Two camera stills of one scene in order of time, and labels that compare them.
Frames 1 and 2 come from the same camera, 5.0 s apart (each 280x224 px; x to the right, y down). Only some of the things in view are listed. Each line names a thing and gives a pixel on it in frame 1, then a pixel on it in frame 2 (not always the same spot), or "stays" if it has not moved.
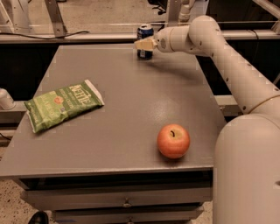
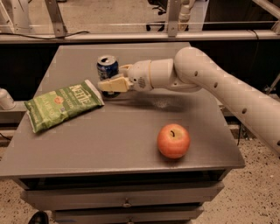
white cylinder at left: [6, 100] stays
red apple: [173, 141] stays
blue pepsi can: [144, 31] → [108, 66]
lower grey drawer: [164, 214] stays
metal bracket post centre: [173, 13] stays
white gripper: [162, 41] → [139, 74]
